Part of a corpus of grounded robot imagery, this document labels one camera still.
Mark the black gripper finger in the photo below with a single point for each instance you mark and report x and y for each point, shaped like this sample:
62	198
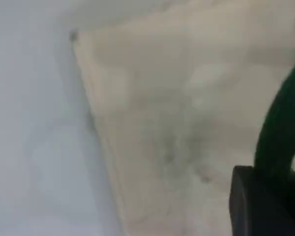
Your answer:
260	209

